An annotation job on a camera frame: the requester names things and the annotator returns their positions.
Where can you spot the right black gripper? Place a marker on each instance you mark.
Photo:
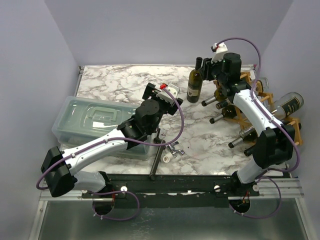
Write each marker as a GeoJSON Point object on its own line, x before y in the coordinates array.
{"type": "Point", "coordinates": [206, 67]}

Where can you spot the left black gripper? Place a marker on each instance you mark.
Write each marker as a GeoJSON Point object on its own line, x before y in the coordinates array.
{"type": "Point", "coordinates": [170, 108]}

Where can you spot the green bottle silver neck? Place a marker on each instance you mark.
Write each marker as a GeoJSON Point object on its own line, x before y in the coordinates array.
{"type": "Point", "coordinates": [218, 96]}

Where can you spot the green bottle rack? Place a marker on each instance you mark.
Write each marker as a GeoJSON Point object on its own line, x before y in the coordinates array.
{"type": "Point", "coordinates": [228, 112]}

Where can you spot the tall clear glass bottle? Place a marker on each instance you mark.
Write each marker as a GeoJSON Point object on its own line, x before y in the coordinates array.
{"type": "Point", "coordinates": [258, 114]}

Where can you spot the green bottle white label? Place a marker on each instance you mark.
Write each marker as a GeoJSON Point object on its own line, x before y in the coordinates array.
{"type": "Point", "coordinates": [249, 151]}

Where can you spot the square clear liquor bottle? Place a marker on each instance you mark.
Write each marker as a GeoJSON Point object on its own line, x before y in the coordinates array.
{"type": "Point", "coordinates": [223, 104]}

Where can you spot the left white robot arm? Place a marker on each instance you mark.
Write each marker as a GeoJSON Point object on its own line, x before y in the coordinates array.
{"type": "Point", "coordinates": [63, 171]}

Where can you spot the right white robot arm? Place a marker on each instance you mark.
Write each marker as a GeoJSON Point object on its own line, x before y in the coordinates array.
{"type": "Point", "coordinates": [274, 144]}

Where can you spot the green bottle lowest rack slot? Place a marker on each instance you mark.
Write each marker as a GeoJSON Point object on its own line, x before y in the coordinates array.
{"type": "Point", "coordinates": [248, 138]}

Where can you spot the wooden wine rack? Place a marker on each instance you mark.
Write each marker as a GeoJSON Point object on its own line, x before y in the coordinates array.
{"type": "Point", "coordinates": [243, 121]}

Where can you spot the black metal rod tool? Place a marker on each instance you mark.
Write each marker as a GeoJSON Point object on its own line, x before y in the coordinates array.
{"type": "Point", "coordinates": [159, 152]}

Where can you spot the chrome faucet tap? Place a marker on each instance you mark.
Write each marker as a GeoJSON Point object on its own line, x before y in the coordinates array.
{"type": "Point", "coordinates": [172, 152]}

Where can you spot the clear plastic storage box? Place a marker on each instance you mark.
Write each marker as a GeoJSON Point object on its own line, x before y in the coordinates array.
{"type": "Point", "coordinates": [82, 120]}

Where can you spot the black mounting base bar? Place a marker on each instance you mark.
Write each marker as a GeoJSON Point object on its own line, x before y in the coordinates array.
{"type": "Point", "coordinates": [172, 191]}

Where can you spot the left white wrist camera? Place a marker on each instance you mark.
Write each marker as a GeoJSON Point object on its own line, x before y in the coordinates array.
{"type": "Point", "coordinates": [168, 92]}

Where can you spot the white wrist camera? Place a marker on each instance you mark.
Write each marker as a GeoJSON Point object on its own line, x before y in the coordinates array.
{"type": "Point", "coordinates": [168, 92]}
{"type": "Point", "coordinates": [219, 51]}

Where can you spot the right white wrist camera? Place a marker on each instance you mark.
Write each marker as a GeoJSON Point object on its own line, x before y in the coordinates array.
{"type": "Point", "coordinates": [219, 51]}

